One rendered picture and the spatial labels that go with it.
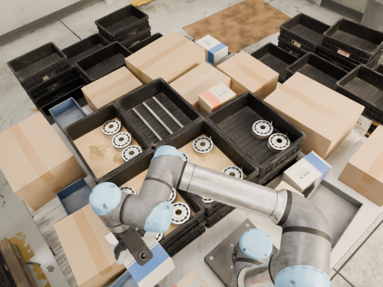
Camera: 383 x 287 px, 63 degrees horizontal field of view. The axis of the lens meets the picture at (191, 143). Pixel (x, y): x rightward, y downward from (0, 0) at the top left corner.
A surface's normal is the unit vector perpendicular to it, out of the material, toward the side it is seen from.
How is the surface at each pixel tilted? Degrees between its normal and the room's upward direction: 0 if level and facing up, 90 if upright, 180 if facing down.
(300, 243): 21
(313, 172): 0
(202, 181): 31
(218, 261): 4
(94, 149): 0
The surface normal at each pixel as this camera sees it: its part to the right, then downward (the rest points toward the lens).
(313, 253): 0.07, -0.52
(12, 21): 0.64, 0.58
